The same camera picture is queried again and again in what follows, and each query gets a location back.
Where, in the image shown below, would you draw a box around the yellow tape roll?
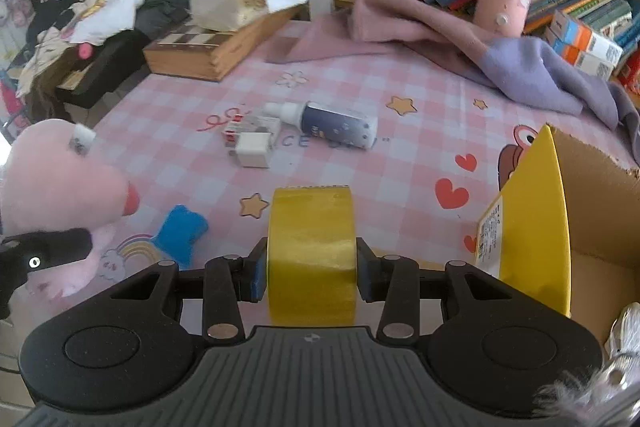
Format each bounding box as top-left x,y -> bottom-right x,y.
267,186 -> 357,327

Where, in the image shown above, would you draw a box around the white power adapter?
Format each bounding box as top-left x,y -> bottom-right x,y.
235,132 -> 272,169

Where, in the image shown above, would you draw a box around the red white small box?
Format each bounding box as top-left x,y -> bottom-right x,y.
222,114 -> 282,148

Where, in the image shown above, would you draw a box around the dark blue spray bottle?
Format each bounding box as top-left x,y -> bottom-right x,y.
262,102 -> 378,150

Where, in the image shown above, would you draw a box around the pink plush toy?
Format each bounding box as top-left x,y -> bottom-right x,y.
1,119 -> 140,301

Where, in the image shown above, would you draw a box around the pink checkered tablecloth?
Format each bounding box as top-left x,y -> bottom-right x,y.
8,18 -> 637,338

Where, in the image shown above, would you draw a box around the yellow cardboard box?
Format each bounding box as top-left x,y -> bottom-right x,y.
475,126 -> 639,343

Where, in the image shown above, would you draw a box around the wooden chess board box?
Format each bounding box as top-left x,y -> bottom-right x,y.
143,6 -> 302,82

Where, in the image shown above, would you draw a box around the pink purple blanket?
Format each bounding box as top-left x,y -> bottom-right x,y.
267,0 -> 639,157

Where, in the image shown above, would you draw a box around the dark grey garment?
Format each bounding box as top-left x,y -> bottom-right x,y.
134,0 -> 190,40

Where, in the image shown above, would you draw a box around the white garment pile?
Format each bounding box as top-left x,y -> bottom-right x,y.
67,0 -> 144,46

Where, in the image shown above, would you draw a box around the orange white small boxes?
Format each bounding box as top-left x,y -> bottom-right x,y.
544,11 -> 623,81

